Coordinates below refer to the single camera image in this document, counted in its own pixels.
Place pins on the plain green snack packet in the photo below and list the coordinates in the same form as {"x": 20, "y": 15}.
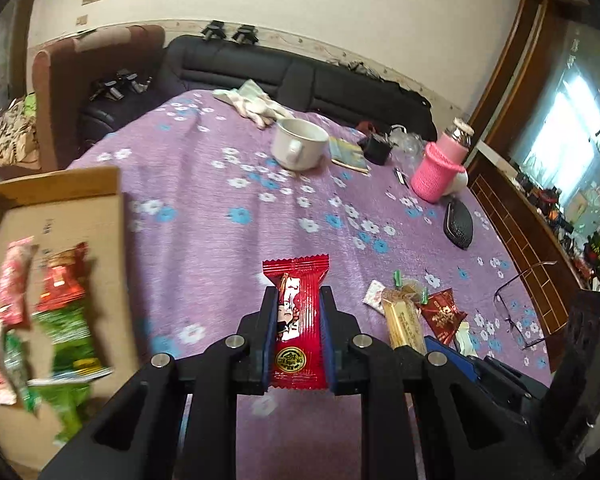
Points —
{"x": 67, "y": 410}

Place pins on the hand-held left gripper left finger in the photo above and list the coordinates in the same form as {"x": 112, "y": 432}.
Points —
{"x": 270, "y": 330}

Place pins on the yellow candy with green ends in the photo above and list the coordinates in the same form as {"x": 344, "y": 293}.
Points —
{"x": 410, "y": 290}

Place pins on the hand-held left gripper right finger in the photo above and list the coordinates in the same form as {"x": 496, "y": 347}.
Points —
{"x": 328, "y": 340}

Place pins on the black glasses case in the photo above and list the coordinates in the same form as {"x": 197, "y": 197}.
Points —
{"x": 458, "y": 225}

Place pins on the white round container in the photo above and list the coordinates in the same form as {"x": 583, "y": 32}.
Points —
{"x": 459, "y": 184}

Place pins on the green yellow-label snack packet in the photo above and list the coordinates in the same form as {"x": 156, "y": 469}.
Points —
{"x": 70, "y": 340}

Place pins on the golden bar snack packet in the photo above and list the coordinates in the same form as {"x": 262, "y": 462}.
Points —
{"x": 404, "y": 322}

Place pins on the frosted glass panel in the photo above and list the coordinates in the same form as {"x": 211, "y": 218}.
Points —
{"x": 565, "y": 125}

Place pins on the pink red snack packet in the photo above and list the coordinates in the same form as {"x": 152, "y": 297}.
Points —
{"x": 15, "y": 285}

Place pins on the white cup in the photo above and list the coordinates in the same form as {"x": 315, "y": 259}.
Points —
{"x": 300, "y": 152}

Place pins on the brown armchair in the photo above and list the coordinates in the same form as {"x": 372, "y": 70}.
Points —
{"x": 55, "y": 110}

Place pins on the wooden cabinet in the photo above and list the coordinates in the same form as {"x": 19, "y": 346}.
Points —
{"x": 510, "y": 210}

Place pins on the floral print cloth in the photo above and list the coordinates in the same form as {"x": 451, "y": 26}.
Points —
{"x": 12, "y": 130}

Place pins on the red figure-print snack packet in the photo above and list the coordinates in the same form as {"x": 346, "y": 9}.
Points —
{"x": 295, "y": 310}

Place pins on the purple floral tablecloth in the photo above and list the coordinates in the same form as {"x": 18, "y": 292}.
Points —
{"x": 205, "y": 260}

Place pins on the pale candy wrapper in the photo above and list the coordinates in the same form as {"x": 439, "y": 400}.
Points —
{"x": 465, "y": 337}

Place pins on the dark red snack packet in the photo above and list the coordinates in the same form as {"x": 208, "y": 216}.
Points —
{"x": 442, "y": 315}

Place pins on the small booklet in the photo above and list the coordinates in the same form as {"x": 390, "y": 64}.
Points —
{"x": 347, "y": 155}

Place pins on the cardboard box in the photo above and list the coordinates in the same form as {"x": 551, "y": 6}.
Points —
{"x": 25, "y": 220}

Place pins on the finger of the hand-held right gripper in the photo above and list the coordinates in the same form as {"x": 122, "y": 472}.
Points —
{"x": 455, "y": 357}

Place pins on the bottle in pink knitted sleeve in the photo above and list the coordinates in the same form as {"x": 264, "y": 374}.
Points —
{"x": 437, "y": 175}

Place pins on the bright red snack packet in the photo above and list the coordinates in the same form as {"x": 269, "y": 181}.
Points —
{"x": 60, "y": 280}

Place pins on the black sofa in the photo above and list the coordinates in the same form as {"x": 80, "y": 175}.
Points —
{"x": 280, "y": 70}

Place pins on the spare black gripper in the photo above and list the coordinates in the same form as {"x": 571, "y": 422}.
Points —
{"x": 132, "y": 80}
{"x": 245, "y": 34}
{"x": 214, "y": 30}
{"x": 105, "y": 89}

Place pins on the black pouch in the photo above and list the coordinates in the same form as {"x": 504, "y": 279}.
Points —
{"x": 377, "y": 150}

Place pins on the white gloves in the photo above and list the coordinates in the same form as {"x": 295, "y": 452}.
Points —
{"x": 250, "y": 100}

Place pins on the eyeglasses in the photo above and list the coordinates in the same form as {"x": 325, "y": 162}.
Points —
{"x": 505, "y": 312}

